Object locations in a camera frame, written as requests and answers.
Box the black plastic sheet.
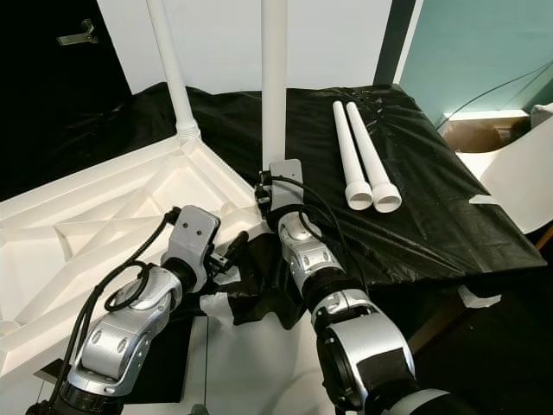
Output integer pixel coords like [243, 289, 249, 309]
[0, 82, 550, 325]

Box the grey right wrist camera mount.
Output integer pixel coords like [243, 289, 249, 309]
[268, 160, 305, 213]

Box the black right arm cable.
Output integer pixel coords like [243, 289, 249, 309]
[272, 176, 355, 295]

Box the brown cardboard box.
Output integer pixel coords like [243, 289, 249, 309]
[436, 117, 528, 155]

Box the white plastic table leg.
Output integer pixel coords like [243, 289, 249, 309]
[331, 101, 374, 211]
[346, 102, 404, 214]
[145, 0, 201, 144]
[259, 0, 290, 174]

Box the white plastic table top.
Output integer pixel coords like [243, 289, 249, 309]
[0, 130, 273, 407]

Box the thin black wall cable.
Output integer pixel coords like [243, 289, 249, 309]
[441, 61, 553, 122]

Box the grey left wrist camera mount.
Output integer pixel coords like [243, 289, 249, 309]
[164, 206, 221, 291]

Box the black door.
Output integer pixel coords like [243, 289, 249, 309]
[0, 0, 135, 131]

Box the metal door handle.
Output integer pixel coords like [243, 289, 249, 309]
[54, 19, 100, 46]

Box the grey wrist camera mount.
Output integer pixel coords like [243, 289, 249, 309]
[164, 206, 221, 291]
[268, 160, 305, 213]

